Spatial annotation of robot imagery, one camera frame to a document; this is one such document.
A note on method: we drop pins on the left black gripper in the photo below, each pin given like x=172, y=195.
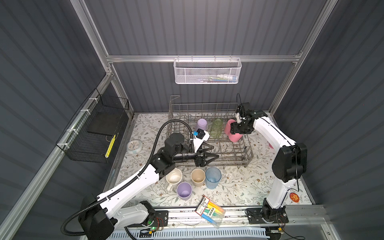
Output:
x=202, y=160

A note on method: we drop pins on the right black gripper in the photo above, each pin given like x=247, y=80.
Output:
x=233, y=129

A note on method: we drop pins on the pink cup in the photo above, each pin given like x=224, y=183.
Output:
x=235, y=137
x=227, y=129

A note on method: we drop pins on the green translucent cup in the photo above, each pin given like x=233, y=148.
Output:
x=216, y=128

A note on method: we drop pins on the blue translucent cup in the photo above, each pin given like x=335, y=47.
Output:
x=213, y=177

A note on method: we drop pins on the beige cup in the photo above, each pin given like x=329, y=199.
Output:
x=198, y=177

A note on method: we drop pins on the lilac cup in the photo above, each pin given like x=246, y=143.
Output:
x=201, y=124

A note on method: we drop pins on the purple cup front row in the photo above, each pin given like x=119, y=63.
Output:
x=184, y=191

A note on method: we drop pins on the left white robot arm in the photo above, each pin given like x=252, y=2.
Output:
x=99, y=222

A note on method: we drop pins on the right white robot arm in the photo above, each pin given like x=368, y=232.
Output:
x=288, y=166

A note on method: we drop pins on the white ceramic mug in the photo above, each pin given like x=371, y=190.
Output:
x=174, y=178

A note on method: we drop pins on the floral table mat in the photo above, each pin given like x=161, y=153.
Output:
x=239, y=186

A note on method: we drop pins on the highlighter marker pack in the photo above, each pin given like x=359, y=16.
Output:
x=210, y=211

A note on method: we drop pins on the red round sticker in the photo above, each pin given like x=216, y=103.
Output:
x=294, y=197

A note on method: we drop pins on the yellow marker pen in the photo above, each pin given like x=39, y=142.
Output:
x=110, y=147

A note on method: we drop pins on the grey wire dish rack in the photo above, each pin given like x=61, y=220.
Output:
x=230, y=154

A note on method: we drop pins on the pens in wall basket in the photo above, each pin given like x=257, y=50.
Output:
x=221, y=79

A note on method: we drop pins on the white wire wall basket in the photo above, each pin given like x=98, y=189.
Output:
x=189, y=70

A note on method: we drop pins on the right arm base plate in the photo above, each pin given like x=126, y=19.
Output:
x=258, y=216

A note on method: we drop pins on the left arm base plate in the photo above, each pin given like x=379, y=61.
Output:
x=157, y=219

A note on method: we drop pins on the black wire side basket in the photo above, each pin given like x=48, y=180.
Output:
x=87, y=138

